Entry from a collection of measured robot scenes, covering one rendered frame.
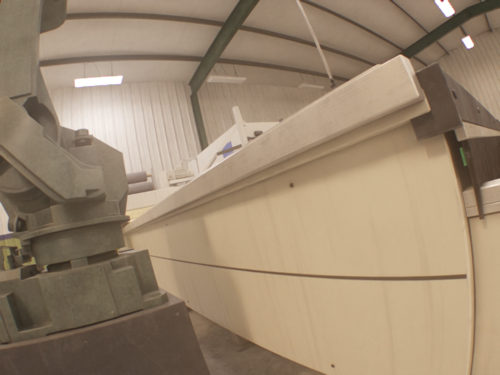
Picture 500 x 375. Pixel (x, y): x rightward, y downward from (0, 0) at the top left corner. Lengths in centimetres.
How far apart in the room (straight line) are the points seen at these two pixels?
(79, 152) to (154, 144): 719
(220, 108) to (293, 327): 901
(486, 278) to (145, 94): 876
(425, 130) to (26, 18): 118
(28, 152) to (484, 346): 99
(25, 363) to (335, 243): 79
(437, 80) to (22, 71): 101
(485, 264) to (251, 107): 1001
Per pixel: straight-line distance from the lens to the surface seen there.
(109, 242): 89
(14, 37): 110
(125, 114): 838
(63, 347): 77
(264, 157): 51
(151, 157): 801
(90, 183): 74
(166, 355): 80
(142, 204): 326
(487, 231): 41
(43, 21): 165
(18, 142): 76
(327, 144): 44
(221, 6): 728
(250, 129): 543
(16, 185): 94
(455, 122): 35
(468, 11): 1294
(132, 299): 78
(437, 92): 36
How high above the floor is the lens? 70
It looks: 4 degrees up
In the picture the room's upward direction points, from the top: 14 degrees counter-clockwise
